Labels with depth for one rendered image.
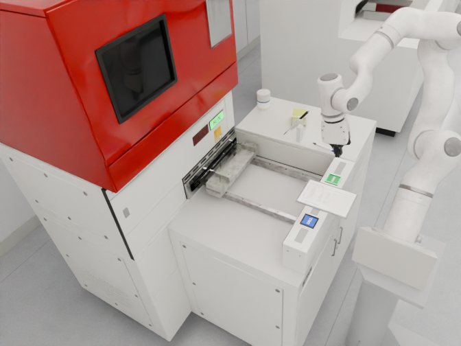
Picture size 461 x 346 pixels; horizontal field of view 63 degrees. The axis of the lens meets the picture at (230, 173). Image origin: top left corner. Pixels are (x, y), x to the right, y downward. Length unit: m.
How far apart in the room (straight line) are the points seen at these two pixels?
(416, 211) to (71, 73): 1.19
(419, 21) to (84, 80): 1.12
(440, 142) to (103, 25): 1.11
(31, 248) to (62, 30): 2.24
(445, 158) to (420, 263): 0.36
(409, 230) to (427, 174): 0.21
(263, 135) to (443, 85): 0.81
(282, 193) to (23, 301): 1.82
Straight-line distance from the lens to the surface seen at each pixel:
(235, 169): 1.81
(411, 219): 1.49
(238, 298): 1.80
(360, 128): 1.96
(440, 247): 1.70
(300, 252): 1.40
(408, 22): 1.53
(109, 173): 1.25
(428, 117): 1.56
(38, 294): 2.81
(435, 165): 1.47
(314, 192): 1.58
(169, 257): 1.82
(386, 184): 3.12
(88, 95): 1.12
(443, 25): 1.52
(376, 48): 1.46
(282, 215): 1.64
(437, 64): 1.58
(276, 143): 1.87
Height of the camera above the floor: 2.07
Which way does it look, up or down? 41 degrees down
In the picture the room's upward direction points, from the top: 6 degrees counter-clockwise
